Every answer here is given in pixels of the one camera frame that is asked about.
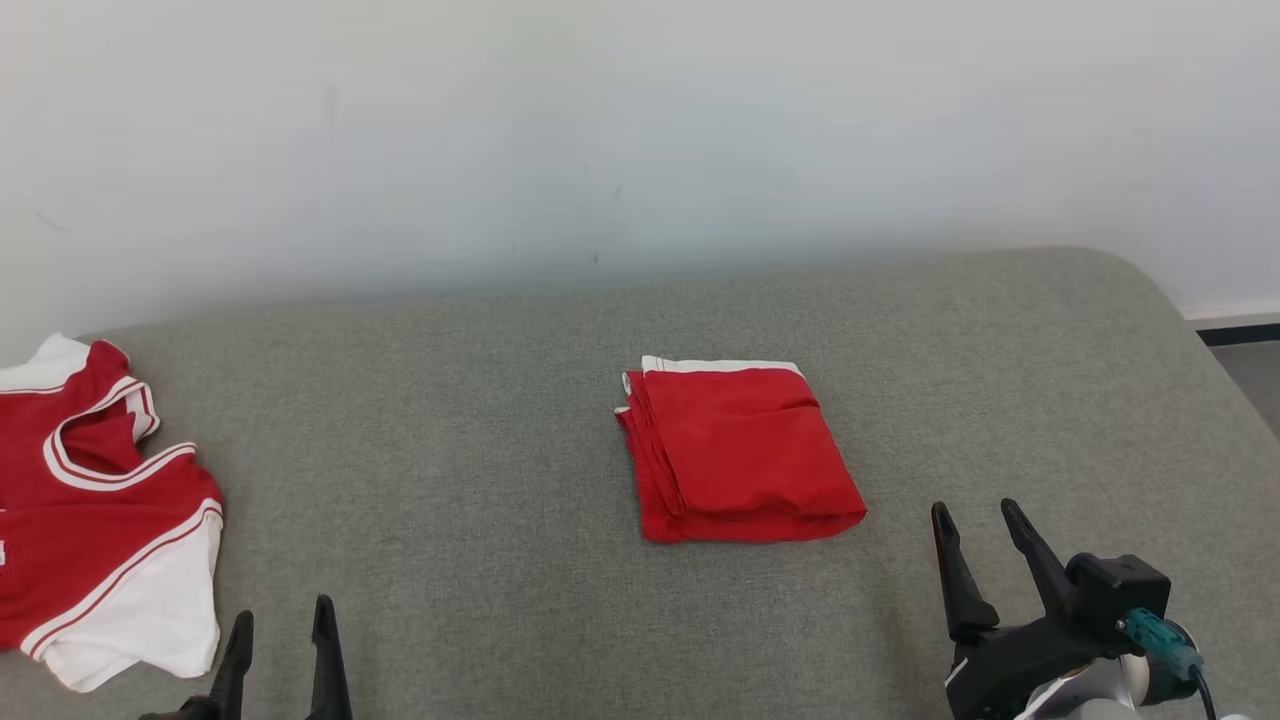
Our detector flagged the red basketball jersey white sleeves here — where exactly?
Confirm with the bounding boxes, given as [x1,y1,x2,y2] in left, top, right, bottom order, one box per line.
[0,333,225,694]

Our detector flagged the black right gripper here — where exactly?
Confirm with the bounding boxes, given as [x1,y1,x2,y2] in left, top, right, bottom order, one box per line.
[931,497,1131,720]

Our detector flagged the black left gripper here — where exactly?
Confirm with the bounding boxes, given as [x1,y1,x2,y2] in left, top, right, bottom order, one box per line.
[138,595,354,720]

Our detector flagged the black cable with teal connector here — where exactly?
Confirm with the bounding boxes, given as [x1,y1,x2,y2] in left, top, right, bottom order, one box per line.
[1117,607,1223,720]

